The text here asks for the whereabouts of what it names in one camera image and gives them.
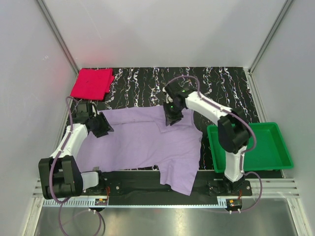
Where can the left connector board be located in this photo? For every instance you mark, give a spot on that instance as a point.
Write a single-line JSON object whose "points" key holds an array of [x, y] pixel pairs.
{"points": [[101, 202]]}

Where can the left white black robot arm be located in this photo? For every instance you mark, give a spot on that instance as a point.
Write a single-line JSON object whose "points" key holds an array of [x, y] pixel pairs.
{"points": [[60, 176]]}

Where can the white slotted cable duct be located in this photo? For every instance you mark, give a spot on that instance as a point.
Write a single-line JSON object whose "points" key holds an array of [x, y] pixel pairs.
{"points": [[115, 202]]}

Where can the black marbled table mat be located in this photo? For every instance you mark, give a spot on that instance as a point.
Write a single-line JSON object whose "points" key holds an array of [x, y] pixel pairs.
{"points": [[141, 87]]}

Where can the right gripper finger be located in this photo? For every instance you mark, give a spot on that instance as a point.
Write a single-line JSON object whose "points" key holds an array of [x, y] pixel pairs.
{"points": [[168, 119], [177, 118]]}

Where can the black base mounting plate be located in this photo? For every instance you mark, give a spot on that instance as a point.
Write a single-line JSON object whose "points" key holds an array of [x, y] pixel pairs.
{"points": [[146, 184]]}

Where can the folded pink t shirt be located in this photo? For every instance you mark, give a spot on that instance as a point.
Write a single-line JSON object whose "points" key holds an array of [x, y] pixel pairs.
{"points": [[92, 84]]}

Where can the connector board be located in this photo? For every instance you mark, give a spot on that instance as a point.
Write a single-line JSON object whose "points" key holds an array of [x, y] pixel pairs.
{"points": [[235, 202], [101, 202]]}

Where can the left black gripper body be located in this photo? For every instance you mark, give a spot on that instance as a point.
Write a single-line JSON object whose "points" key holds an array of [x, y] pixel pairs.
{"points": [[100, 126]]}

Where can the right connector board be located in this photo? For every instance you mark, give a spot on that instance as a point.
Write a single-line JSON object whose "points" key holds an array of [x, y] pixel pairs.
{"points": [[235, 202]]}

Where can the green plastic tray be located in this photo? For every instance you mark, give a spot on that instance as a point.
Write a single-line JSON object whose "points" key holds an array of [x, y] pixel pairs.
{"points": [[270, 152]]}

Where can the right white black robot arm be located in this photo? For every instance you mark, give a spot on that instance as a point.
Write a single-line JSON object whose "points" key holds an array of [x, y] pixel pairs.
{"points": [[233, 132]]}

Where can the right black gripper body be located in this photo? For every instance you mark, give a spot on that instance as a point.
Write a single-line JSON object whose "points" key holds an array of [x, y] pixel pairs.
{"points": [[172, 104]]}

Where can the lavender t shirt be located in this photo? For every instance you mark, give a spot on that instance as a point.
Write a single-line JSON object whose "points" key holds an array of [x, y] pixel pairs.
{"points": [[142, 139]]}

